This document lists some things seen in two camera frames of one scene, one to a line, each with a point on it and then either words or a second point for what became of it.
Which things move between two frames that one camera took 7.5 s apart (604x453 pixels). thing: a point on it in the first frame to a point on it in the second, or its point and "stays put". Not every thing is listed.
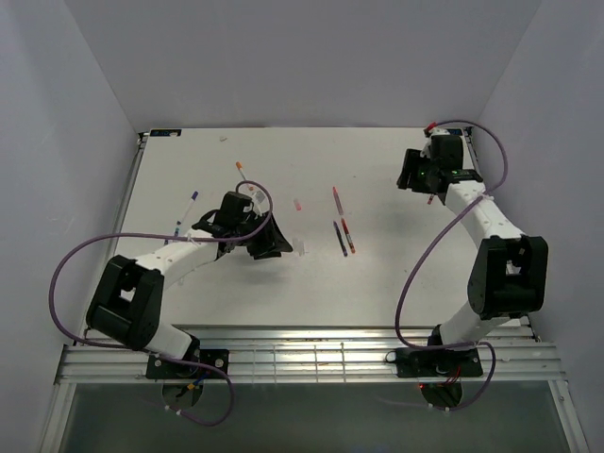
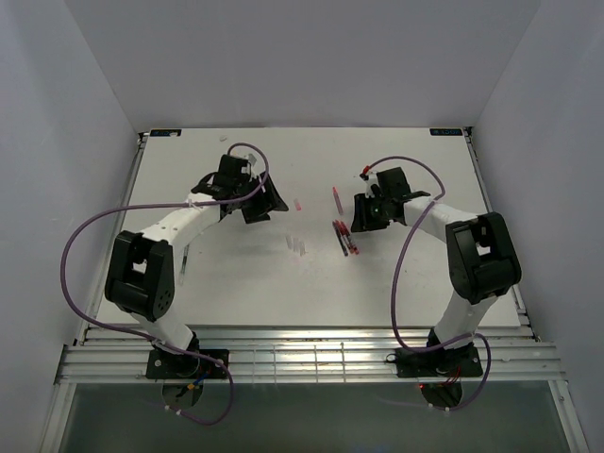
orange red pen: [348, 236] stays put
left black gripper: [273, 242] to [267, 202]
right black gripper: [412, 160] to [362, 221]
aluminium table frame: [307, 256] stays put
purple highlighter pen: [339, 235] stays put
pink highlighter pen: [338, 201] stays put
